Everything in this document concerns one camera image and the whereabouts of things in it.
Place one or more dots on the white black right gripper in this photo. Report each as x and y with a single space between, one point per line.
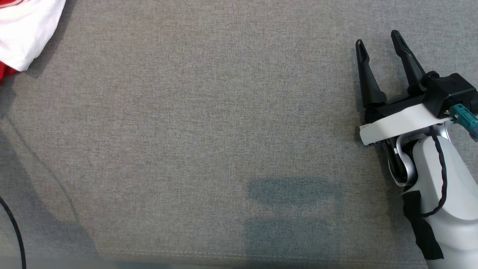
403 121

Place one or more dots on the red white Bulls jersey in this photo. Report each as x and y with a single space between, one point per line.
26 30

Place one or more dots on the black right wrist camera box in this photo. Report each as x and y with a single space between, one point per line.
450 93

